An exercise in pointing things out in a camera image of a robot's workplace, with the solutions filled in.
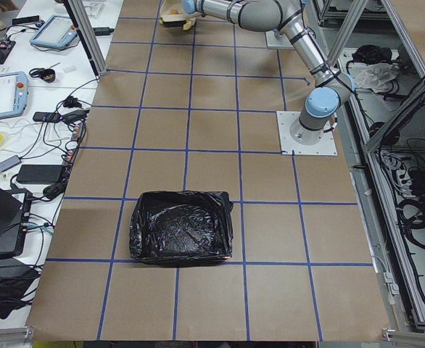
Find white plastic dustpan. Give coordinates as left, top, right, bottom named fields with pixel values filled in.
left=160, top=0, right=192, bottom=25

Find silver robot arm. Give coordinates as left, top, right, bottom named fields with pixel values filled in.
left=182, top=0, right=355, bottom=145
left=273, top=31, right=286, bottom=41

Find black lined trash bin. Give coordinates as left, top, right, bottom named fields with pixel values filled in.
left=128, top=191, right=234, bottom=267

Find pale wooden block piece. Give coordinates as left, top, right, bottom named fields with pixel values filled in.
left=182, top=20, right=196, bottom=31

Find green yellow sponge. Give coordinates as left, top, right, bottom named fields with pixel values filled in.
left=159, top=20, right=186, bottom=28

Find black remote device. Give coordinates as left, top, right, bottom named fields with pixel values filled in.
left=33, top=112, right=61, bottom=123

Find black power brick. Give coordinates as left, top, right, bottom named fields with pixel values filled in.
left=16, top=165, right=63, bottom=184

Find black tape roll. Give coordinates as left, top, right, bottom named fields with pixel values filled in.
left=38, top=69, right=56, bottom=83

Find crumpled white cloth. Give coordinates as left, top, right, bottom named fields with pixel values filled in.
left=354, top=63, right=399, bottom=94

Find black cloth bundle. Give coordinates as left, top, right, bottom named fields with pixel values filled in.
left=352, top=45, right=392, bottom=65

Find black scissors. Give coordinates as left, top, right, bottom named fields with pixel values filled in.
left=28, top=62, right=59, bottom=78

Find grey usb hub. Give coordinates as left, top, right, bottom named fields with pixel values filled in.
left=0, top=155, right=22, bottom=174

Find far blue teach pendant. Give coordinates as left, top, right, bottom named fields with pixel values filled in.
left=29, top=14, right=78, bottom=51

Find blue teach pendant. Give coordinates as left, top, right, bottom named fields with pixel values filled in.
left=29, top=14, right=78, bottom=51
left=0, top=72, right=28, bottom=119

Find black laptop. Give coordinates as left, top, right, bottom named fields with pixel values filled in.
left=0, top=188, right=32, bottom=260

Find near blue teach pendant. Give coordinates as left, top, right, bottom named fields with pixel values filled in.
left=0, top=72, right=28, bottom=119

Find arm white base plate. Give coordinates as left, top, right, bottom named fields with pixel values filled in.
left=276, top=111, right=338, bottom=157
left=265, top=30, right=295, bottom=51

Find black cable coils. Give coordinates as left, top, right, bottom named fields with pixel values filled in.
left=395, top=197, right=425, bottom=251

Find aluminium frame post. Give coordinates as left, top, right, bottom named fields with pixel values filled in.
left=63, top=0, right=107, bottom=78

